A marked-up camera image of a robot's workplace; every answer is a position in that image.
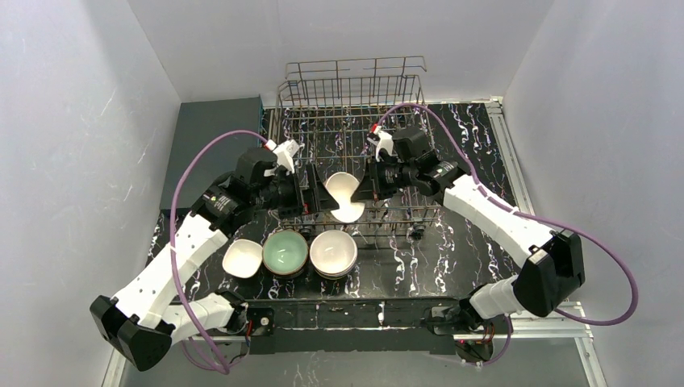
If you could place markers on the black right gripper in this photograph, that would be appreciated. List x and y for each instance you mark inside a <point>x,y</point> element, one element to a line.
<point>374,181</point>

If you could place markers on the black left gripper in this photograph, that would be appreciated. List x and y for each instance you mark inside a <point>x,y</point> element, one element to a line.
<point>309,189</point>

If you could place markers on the beige floral bowl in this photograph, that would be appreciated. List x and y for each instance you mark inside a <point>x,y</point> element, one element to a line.
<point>341,186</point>

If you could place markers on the orange rimmed white bowl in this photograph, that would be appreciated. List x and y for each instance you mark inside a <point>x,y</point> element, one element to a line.
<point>333,254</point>

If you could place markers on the celadon green bowl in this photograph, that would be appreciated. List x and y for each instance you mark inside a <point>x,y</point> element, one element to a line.
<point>285,253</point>

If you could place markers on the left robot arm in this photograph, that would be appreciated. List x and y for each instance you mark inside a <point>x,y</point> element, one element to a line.
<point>141,322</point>

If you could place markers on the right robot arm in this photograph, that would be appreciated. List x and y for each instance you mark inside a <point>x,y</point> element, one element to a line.
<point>551,265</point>

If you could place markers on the white square bowl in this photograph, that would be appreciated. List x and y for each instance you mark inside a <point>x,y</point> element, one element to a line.
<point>242,259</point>

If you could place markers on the dark grey flat box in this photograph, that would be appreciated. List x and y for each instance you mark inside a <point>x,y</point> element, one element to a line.
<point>198,123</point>

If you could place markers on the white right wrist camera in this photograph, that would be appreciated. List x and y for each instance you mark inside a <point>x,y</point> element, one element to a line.
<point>383,144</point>

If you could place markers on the grey wire dish rack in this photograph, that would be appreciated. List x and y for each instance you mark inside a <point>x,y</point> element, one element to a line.
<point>329,106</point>

